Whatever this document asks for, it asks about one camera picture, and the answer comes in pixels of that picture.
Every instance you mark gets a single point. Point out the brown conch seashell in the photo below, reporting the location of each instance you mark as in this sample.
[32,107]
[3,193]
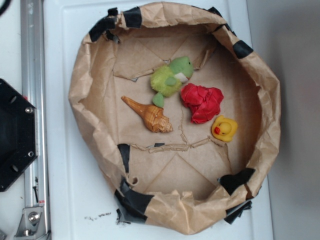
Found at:
[152,116]

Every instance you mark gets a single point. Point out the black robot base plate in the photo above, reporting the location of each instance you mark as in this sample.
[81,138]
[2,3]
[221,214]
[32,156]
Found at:
[17,135]

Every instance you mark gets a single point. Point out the yellow rubber duck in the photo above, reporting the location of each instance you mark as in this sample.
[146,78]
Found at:
[224,128]

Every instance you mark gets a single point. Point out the green plush toy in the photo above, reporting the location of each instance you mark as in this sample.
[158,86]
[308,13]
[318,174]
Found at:
[169,78]

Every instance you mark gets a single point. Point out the aluminium extrusion rail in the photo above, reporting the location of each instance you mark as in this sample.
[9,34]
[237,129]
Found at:
[36,177]

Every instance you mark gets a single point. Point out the white tray board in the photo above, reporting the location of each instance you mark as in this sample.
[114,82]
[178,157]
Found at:
[82,205]

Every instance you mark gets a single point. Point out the brown paper-lined bin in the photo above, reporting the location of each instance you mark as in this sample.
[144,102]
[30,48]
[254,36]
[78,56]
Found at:
[185,180]

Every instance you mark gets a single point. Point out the metal corner bracket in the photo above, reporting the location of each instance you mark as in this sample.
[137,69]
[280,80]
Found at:
[31,226]

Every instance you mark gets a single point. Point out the crumpled red paper ball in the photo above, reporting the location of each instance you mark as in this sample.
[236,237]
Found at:
[203,102]

